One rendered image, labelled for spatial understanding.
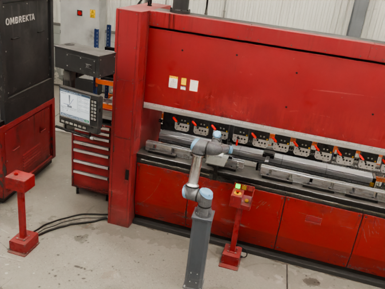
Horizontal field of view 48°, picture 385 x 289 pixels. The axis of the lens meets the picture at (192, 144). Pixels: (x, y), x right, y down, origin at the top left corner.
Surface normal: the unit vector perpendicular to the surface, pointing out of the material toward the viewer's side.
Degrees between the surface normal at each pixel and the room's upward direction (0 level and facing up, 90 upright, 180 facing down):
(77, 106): 90
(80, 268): 0
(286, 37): 90
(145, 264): 0
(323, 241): 90
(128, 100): 90
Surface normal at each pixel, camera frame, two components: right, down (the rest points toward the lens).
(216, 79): -0.27, 0.36
